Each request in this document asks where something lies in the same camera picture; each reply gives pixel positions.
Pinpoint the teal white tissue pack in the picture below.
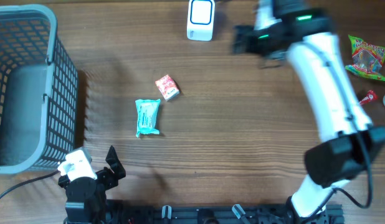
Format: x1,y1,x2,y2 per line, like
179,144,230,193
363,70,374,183
135,99,161,137

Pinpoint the small red white box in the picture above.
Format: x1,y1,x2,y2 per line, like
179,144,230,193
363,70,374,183
155,75,180,101

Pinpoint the Haribo gummy bag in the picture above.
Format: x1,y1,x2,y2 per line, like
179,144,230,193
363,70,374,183
345,35,385,82

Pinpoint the red stick sachet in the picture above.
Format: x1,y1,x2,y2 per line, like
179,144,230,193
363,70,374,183
357,90,378,106

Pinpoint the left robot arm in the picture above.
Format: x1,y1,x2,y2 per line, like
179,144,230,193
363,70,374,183
57,146,126,223

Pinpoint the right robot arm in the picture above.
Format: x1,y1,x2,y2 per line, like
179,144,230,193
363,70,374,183
232,1,385,223

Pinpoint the white barcode scanner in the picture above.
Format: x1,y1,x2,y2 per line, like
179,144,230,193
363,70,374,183
186,0,216,41

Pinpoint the grey plastic mesh basket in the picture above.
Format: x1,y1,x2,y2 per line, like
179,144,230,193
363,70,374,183
0,4,79,175

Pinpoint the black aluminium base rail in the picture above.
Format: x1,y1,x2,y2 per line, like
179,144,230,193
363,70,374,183
105,203,345,224

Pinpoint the black left camera cable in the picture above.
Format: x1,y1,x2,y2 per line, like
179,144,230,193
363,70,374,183
0,169,61,208

